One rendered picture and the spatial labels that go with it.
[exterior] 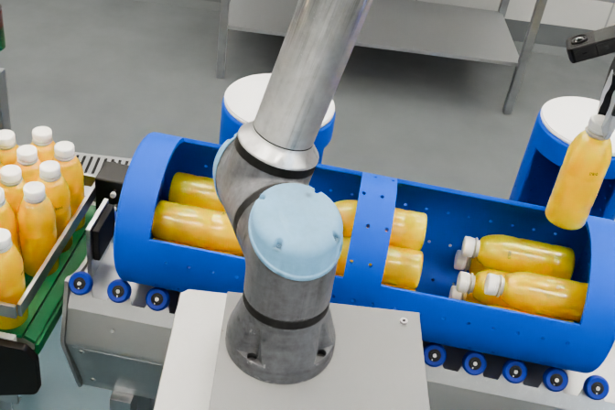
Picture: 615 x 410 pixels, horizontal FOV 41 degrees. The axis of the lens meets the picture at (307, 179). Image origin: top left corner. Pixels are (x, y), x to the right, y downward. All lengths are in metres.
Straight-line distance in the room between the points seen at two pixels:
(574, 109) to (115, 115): 2.25
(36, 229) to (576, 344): 1.00
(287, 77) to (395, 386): 0.44
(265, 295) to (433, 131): 3.09
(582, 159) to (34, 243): 1.01
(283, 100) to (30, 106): 2.98
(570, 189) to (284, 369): 0.59
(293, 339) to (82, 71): 3.27
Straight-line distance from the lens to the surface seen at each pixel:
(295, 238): 0.97
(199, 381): 1.19
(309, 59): 1.00
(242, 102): 2.01
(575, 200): 1.42
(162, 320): 1.58
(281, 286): 1.00
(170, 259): 1.44
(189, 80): 4.17
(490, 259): 1.56
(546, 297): 1.49
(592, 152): 1.38
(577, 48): 1.29
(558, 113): 2.25
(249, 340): 1.08
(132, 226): 1.43
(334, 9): 0.98
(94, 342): 1.65
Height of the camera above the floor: 2.07
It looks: 36 degrees down
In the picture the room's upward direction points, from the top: 9 degrees clockwise
